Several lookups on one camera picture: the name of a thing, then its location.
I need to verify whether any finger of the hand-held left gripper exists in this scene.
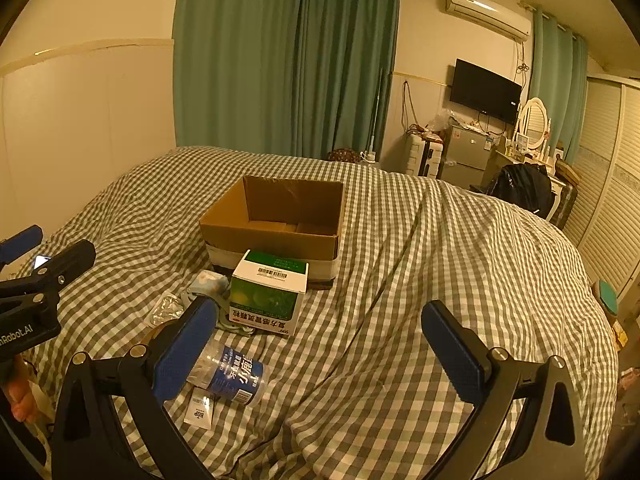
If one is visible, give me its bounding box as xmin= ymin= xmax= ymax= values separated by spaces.
xmin=0 ymin=239 xmax=97 ymax=306
xmin=0 ymin=225 xmax=45 ymax=268

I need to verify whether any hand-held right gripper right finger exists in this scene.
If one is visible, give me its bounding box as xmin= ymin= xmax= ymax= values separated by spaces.
xmin=421 ymin=300 xmax=601 ymax=480

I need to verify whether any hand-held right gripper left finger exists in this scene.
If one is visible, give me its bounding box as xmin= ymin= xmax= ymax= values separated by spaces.
xmin=50 ymin=297 xmax=218 ymax=480

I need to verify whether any person's left hand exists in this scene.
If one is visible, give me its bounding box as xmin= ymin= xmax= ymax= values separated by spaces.
xmin=9 ymin=357 xmax=39 ymax=423

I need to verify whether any clear plastic wrapper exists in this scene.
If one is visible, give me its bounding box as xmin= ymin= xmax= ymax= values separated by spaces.
xmin=149 ymin=294 xmax=193 ymax=328

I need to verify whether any clear bottle with blue label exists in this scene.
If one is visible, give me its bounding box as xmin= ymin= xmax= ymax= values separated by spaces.
xmin=187 ymin=336 xmax=266 ymax=408

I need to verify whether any small white sachet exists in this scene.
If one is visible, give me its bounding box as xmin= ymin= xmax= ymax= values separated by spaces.
xmin=184 ymin=392 xmax=217 ymax=429

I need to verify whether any grey checked blanket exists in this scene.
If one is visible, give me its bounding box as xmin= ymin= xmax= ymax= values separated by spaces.
xmin=15 ymin=146 xmax=621 ymax=480

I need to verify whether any green and white medicine box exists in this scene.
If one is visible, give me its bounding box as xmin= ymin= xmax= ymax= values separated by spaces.
xmin=227 ymin=249 xmax=310 ymax=337

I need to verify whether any open cardboard box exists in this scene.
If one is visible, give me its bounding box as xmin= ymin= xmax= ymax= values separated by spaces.
xmin=199 ymin=175 xmax=345 ymax=291

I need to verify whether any teal round stool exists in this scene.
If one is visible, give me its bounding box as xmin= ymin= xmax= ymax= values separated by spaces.
xmin=597 ymin=280 xmax=621 ymax=318

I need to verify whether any black backpack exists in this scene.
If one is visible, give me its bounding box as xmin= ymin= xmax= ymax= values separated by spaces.
xmin=492 ymin=162 xmax=556 ymax=218

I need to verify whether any dark patterned suitcase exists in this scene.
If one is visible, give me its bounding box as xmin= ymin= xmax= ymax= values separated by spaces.
xmin=547 ymin=180 xmax=581 ymax=231

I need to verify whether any white suitcase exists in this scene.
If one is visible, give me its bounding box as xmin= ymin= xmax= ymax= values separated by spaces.
xmin=404 ymin=132 xmax=446 ymax=178

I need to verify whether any silver small fridge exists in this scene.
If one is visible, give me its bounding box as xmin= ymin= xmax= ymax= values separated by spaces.
xmin=440 ymin=124 xmax=498 ymax=191

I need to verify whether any white louvred wardrobe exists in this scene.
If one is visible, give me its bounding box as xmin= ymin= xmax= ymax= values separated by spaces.
xmin=562 ymin=74 xmax=640 ymax=301

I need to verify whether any oval white vanity mirror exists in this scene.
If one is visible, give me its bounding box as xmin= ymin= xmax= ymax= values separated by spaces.
xmin=515 ymin=97 xmax=552 ymax=151

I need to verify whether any white pole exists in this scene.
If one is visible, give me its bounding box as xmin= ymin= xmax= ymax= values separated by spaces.
xmin=371 ymin=67 xmax=389 ymax=155

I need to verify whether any wide green curtain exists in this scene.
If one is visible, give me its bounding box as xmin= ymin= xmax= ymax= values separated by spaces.
xmin=172 ymin=0 xmax=402 ymax=162

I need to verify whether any narrow green curtain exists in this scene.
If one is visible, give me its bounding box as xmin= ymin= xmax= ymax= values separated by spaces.
xmin=527 ymin=5 xmax=590 ymax=161

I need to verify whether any white air conditioner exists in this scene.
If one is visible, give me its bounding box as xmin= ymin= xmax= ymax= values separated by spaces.
xmin=442 ymin=0 xmax=532 ymax=43

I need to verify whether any black wall television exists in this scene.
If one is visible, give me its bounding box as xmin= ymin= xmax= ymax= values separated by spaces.
xmin=449 ymin=58 xmax=522 ymax=123

